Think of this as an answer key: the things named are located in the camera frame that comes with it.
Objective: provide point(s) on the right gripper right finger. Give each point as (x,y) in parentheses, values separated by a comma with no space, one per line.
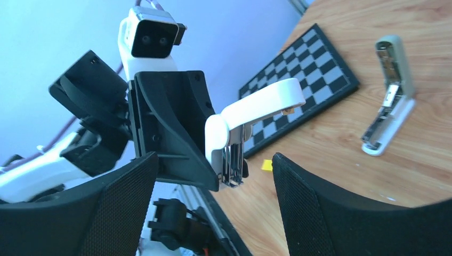
(321,218)

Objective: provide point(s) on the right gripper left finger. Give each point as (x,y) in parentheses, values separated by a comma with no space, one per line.
(104,216)

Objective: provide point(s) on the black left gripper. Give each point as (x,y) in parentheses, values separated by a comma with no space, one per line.
(168,112)

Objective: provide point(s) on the grey white stapler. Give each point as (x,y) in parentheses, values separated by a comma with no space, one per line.
(399,99)

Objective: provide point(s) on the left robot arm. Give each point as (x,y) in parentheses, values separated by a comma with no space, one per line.
(49,170)

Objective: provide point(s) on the black white checkerboard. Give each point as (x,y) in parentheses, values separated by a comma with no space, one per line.
(310,67)

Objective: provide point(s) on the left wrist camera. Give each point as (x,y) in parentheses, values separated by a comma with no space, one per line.
(145,40)

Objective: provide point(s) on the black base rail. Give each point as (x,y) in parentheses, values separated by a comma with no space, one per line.
(186,220)

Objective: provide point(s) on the left aluminium frame post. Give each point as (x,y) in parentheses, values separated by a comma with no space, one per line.
(301,6)

